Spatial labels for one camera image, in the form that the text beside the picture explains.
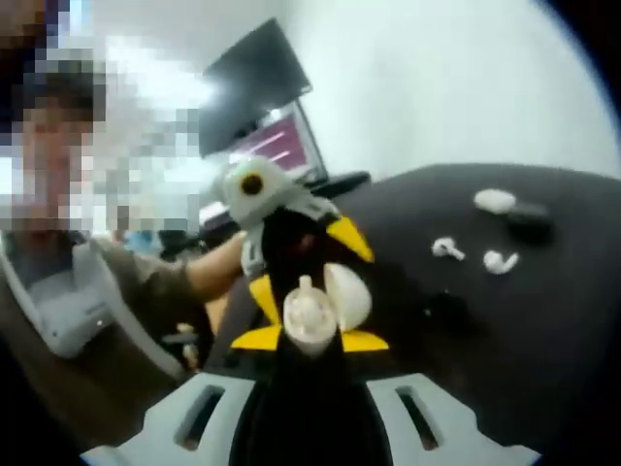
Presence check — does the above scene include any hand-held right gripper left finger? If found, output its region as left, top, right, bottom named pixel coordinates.
left=80, top=325, right=311, bottom=466

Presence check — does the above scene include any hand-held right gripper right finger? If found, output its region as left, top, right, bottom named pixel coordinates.
left=310, top=329, right=542, bottom=466

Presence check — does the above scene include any white earphone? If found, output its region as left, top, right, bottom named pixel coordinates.
left=483, top=250, right=520, bottom=277
left=430, top=236, right=466, bottom=262
left=295, top=275, right=316, bottom=312

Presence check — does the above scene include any white charging case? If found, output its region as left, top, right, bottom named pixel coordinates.
left=474, top=188, right=516, bottom=214
left=282, top=264, right=374, bottom=359

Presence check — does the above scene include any black monitor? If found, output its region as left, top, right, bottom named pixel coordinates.
left=201, top=17, right=312, bottom=159

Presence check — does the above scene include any white chest device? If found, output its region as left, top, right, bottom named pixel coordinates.
left=26, top=242, right=107, bottom=361

